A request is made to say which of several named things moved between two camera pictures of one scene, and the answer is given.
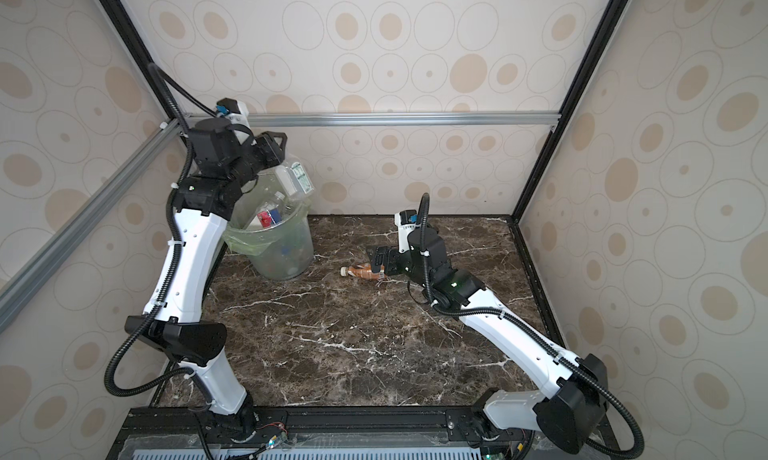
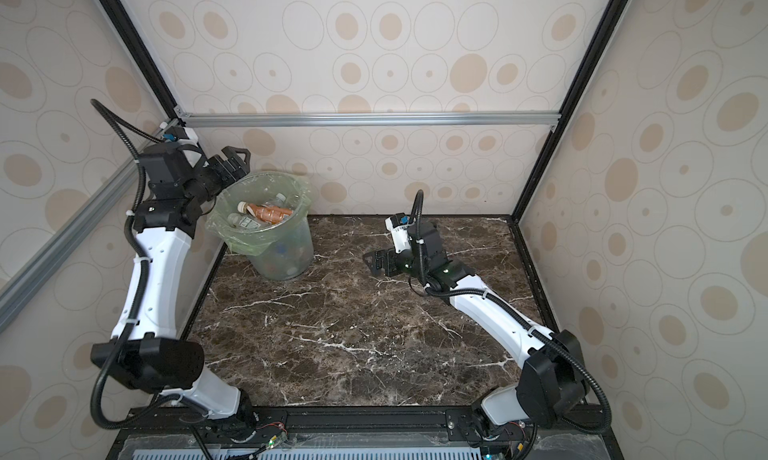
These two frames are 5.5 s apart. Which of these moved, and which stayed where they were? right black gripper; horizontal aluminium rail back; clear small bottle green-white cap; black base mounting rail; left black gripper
Moved: left black gripper; clear small bottle green-white cap
Stayed: black base mounting rail; horizontal aluminium rail back; right black gripper
